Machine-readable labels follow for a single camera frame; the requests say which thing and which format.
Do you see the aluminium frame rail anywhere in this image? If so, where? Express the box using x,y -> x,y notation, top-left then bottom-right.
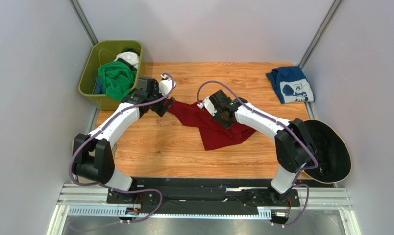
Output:
47,177 -> 361,235

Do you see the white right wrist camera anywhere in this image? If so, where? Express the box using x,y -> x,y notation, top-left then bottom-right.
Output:
197,97 -> 220,117

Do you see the black wide-brim hat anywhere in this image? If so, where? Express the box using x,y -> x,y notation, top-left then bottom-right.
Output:
304,119 -> 352,184

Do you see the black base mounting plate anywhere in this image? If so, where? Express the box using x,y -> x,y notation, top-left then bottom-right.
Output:
106,177 -> 302,215

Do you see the folded blue printed t-shirt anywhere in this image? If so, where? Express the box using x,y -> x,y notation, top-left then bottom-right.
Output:
266,66 -> 315,104

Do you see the white garment in basket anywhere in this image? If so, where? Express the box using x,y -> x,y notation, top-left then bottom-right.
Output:
114,51 -> 140,69

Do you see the dark blue garment in basket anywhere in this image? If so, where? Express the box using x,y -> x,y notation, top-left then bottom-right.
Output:
93,77 -> 104,95

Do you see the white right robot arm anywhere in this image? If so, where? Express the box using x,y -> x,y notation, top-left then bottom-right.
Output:
201,90 -> 317,195

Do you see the aluminium corner post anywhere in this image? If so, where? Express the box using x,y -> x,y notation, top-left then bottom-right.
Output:
299,0 -> 344,70
69,0 -> 99,46

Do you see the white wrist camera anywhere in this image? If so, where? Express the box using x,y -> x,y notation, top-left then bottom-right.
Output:
197,97 -> 220,117
158,74 -> 176,96

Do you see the beige bucket hat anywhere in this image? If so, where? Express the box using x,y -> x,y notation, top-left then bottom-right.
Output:
71,140 -> 116,184

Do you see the left aluminium corner post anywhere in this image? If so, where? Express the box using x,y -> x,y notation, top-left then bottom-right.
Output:
69,0 -> 99,46

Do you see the green plastic laundry basket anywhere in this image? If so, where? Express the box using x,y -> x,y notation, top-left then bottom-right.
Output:
78,40 -> 145,110

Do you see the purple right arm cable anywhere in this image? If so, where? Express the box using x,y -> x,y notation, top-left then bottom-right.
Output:
197,80 -> 320,227

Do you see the right aluminium corner post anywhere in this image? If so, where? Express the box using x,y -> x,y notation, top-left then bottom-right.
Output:
299,0 -> 344,70

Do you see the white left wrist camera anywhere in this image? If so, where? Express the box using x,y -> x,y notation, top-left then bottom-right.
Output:
158,74 -> 176,96

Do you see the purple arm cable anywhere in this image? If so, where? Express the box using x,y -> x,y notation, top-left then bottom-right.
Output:
197,80 -> 320,227
68,72 -> 177,224

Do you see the dark red t-shirt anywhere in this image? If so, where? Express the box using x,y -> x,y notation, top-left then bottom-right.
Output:
168,101 -> 256,151

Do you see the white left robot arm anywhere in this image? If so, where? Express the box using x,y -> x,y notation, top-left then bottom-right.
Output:
69,73 -> 176,193

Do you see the green t-shirt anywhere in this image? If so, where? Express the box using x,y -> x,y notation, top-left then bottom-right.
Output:
98,61 -> 137,101

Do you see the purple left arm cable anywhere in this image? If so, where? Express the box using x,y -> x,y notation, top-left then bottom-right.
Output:
68,72 -> 177,224

